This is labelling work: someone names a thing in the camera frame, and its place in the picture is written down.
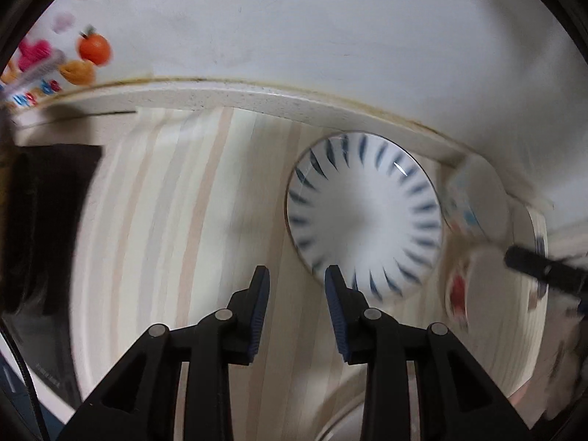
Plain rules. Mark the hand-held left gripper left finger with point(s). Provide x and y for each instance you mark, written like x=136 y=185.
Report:
x=260 y=303

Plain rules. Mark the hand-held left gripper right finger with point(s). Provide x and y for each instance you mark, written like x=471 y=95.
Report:
x=334 y=303

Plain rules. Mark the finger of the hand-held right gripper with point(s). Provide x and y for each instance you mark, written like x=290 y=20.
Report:
x=542 y=268

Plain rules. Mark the white plate with blue rays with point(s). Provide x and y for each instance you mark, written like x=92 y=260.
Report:
x=367 y=220

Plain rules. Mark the white bowl with blue pattern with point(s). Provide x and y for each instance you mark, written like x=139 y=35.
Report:
x=482 y=202

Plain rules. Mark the white plate with dark rim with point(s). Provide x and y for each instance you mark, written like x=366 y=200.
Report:
x=342 y=415

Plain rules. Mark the black gas stove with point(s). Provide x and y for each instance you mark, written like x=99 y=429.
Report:
x=50 y=220

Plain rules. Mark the white cloud wall sticker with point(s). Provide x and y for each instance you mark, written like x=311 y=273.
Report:
x=62 y=21

